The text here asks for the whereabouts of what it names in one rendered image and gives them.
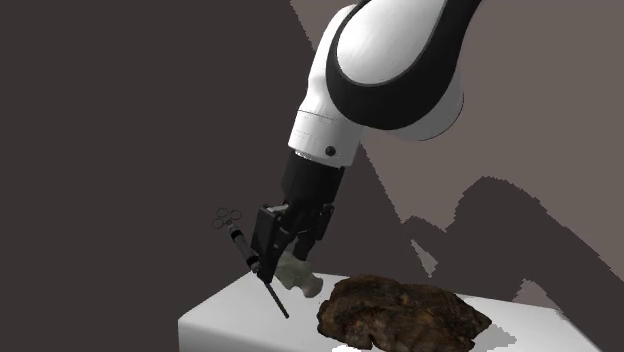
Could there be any brown rough rock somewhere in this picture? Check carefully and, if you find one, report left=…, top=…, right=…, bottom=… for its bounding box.
left=316, top=274, right=493, bottom=352

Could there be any dark syringe with ring handles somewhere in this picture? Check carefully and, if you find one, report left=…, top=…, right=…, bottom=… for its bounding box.
left=211, top=206, right=291, bottom=320

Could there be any pale bone-shaped object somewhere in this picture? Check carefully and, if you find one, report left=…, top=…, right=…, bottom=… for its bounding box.
left=274, top=242, right=324, bottom=299

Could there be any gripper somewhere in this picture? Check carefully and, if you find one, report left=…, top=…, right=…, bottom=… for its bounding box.
left=250, top=149, right=346, bottom=285

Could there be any white box-shaped furniture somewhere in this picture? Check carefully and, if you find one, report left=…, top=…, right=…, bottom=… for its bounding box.
left=177, top=270, right=604, bottom=352

